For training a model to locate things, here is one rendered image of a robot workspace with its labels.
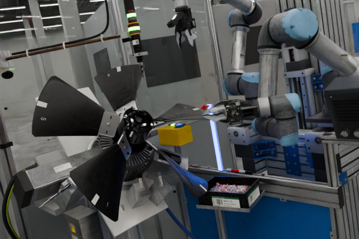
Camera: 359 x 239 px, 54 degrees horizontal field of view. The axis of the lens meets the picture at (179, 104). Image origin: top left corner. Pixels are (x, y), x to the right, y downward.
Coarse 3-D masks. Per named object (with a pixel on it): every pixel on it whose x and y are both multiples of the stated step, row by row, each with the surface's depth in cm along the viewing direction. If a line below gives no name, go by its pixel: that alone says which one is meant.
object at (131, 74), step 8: (136, 64) 155; (104, 72) 154; (112, 72) 153; (120, 72) 152; (128, 72) 151; (136, 72) 151; (96, 80) 152; (104, 80) 151; (112, 80) 150; (120, 80) 148; (128, 80) 147; (136, 80) 147; (104, 88) 149; (112, 88) 147; (120, 88) 146; (128, 88) 144; (136, 88) 143; (112, 96) 145; (120, 96) 143; (128, 96) 142; (136, 96) 140; (112, 104) 143; (120, 104) 141
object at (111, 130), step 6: (108, 114) 130; (114, 114) 130; (102, 120) 129; (108, 120) 130; (114, 120) 131; (102, 126) 130; (108, 126) 130; (114, 126) 131; (102, 132) 130; (108, 132) 131; (114, 132) 131
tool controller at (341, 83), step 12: (336, 84) 117; (348, 84) 113; (336, 96) 114; (348, 96) 111; (336, 108) 116; (348, 108) 113; (336, 120) 118; (348, 120) 115; (336, 132) 121; (348, 132) 116
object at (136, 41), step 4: (132, 36) 134; (136, 36) 134; (132, 40) 135; (136, 40) 134; (140, 40) 135; (132, 44) 135; (136, 44) 134; (140, 44) 135; (136, 48) 135; (140, 48) 135; (136, 52) 135; (140, 56) 135; (140, 60) 136
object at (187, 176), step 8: (160, 152) 126; (168, 160) 124; (176, 168) 124; (184, 176) 123; (192, 176) 130; (184, 184) 118; (192, 184) 122; (200, 184) 128; (192, 192) 118; (200, 192) 122
